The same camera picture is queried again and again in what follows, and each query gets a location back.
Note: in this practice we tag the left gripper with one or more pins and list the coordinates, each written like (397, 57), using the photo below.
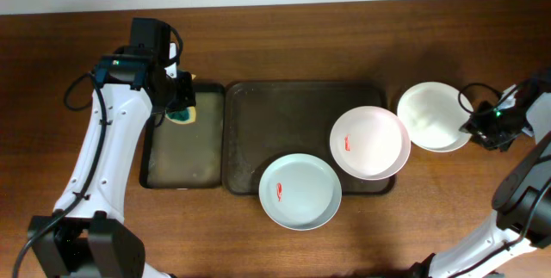
(184, 93)

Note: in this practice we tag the large brown serving tray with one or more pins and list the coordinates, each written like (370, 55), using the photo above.
(265, 120)

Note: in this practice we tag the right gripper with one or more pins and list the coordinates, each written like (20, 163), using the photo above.
(475, 124)

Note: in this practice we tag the pinkish white plate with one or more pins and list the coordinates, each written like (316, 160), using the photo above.
(370, 143)

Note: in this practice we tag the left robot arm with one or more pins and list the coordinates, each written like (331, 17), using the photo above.
(85, 235)

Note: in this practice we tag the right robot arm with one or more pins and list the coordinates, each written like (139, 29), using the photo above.
(519, 222)

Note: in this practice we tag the green yellow sponge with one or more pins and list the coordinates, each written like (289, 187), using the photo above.
(183, 117)

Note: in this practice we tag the small black water tray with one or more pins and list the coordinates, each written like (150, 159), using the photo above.
(186, 156)

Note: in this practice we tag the light grey plate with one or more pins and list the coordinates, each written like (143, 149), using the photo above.
(300, 192)

